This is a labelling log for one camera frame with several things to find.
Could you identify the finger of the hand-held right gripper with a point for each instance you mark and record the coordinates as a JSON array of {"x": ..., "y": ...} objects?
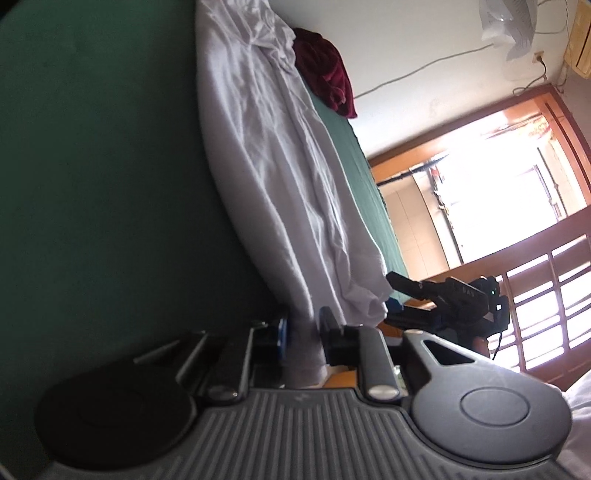
[
  {"x": 395, "y": 307},
  {"x": 411, "y": 284}
]

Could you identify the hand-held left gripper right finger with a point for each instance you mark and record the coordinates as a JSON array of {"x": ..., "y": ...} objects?
[{"x": 330, "y": 337}]

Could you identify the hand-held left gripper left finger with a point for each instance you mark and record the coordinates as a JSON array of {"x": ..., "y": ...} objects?
[{"x": 282, "y": 339}]

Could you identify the white shirt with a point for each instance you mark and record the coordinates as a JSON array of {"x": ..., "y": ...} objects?
[{"x": 277, "y": 184}]

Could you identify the wooden lattice door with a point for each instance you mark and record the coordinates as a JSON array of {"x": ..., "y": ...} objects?
[{"x": 549, "y": 263}]

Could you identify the white fabric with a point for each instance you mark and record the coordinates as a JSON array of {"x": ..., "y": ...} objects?
[{"x": 579, "y": 424}]

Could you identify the dark red garment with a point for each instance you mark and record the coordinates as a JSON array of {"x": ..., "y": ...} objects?
[{"x": 323, "y": 69}]

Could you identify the green bed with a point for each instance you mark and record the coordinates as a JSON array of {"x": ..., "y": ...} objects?
[{"x": 92, "y": 184}]

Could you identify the white fan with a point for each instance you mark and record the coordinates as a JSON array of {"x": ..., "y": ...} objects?
[{"x": 505, "y": 23}]

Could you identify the wooden door frame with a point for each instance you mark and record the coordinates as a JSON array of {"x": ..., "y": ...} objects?
[{"x": 415, "y": 152}]

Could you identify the wall socket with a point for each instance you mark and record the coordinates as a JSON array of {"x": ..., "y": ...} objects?
[{"x": 538, "y": 57}]

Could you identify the wall air conditioner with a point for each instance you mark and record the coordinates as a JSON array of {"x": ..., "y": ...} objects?
[{"x": 579, "y": 37}]

